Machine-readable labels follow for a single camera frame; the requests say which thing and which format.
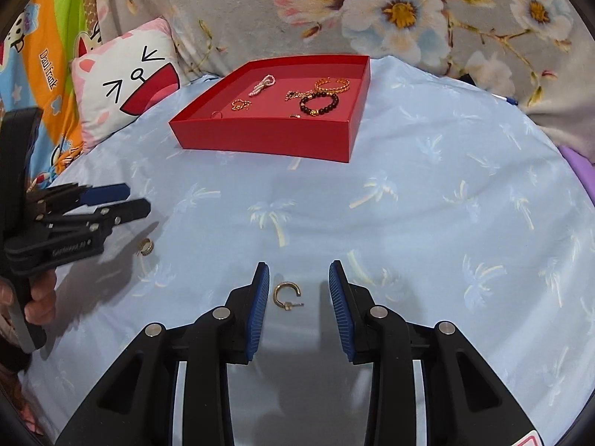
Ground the purple cloth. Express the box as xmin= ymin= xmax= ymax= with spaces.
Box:
xmin=559 ymin=146 xmax=594 ymax=179

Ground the gold hoop earring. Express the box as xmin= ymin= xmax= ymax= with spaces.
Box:
xmin=271 ymin=281 xmax=303 ymax=311

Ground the red jewelry tray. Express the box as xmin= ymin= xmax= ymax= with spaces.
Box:
xmin=170 ymin=54 xmax=371 ymax=163

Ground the gold chain bangle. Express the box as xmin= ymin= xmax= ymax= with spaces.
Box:
xmin=313 ymin=77 xmax=351 ymax=94

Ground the colourful cartoon cloth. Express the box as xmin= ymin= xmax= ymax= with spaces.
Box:
xmin=1 ymin=0 xmax=102 ymax=189

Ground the person's left hand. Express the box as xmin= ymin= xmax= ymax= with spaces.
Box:
xmin=0 ymin=270 xmax=57 ymax=336

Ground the white cat face pillow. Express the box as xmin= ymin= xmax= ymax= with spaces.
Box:
xmin=71 ymin=17 xmax=189 ymax=152

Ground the grey floral blanket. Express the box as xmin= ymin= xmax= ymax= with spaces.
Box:
xmin=96 ymin=0 xmax=594 ymax=157

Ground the dark bead bracelet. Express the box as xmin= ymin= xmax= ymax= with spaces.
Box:
xmin=298 ymin=90 xmax=340 ymax=118

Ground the light blue palm bedsheet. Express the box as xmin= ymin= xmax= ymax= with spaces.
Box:
xmin=22 ymin=58 xmax=594 ymax=445

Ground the blue pen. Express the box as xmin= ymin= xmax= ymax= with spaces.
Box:
xmin=492 ymin=94 xmax=518 ymax=106

